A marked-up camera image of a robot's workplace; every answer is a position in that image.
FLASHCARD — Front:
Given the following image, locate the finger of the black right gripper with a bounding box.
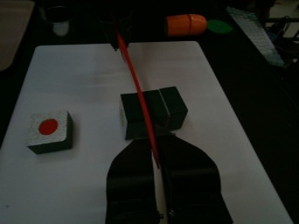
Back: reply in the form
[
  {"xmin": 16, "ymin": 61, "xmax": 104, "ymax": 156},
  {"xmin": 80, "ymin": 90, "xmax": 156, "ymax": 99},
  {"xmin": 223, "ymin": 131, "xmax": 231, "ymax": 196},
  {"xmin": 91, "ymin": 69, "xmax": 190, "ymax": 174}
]
[
  {"xmin": 108, "ymin": 31, "xmax": 120, "ymax": 52},
  {"xmin": 120, "ymin": 29, "xmax": 134, "ymax": 50}
]

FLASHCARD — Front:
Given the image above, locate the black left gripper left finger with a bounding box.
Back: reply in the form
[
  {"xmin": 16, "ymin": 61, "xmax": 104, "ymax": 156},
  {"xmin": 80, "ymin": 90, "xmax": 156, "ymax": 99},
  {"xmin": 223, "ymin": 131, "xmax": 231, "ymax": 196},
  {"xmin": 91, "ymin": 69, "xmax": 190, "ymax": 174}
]
[{"xmin": 104, "ymin": 139, "xmax": 162, "ymax": 224}]

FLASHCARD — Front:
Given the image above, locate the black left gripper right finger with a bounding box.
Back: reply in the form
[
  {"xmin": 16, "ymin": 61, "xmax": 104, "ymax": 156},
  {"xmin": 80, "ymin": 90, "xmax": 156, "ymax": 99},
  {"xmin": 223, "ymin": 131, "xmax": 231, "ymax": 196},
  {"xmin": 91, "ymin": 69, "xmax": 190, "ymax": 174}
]
[{"xmin": 156, "ymin": 133, "xmax": 235, "ymax": 224}]

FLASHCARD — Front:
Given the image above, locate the dark green toy sushi roll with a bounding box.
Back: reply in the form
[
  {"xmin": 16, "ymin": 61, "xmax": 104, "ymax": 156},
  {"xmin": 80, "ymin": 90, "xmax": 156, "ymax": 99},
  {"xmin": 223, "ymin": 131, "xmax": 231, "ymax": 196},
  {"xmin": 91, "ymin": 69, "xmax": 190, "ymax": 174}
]
[{"xmin": 119, "ymin": 86, "xmax": 190, "ymax": 140}]

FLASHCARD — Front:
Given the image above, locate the sushi piece with red centre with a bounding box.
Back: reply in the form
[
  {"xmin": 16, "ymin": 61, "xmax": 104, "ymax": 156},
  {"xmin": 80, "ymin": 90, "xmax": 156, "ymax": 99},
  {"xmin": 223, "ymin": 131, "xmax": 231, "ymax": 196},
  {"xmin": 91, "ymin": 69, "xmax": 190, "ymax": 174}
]
[{"xmin": 26, "ymin": 109, "xmax": 75, "ymax": 155}]

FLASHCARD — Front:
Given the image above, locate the white cutting board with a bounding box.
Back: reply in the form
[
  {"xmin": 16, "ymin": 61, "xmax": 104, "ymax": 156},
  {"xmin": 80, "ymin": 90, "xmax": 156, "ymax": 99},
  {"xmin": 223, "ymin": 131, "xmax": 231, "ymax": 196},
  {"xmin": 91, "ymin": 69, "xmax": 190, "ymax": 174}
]
[{"xmin": 0, "ymin": 40, "xmax": 295, "ymax": 224}]

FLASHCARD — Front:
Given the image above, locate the orange toy carrot green top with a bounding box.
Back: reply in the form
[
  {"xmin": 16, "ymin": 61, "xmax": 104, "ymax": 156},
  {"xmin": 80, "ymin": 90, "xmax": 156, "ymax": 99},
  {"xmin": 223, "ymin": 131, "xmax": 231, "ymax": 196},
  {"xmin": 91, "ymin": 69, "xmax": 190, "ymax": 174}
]
[{"xmin": 164, "ymin": 13, "xmax": 235, "ymax": 38}]

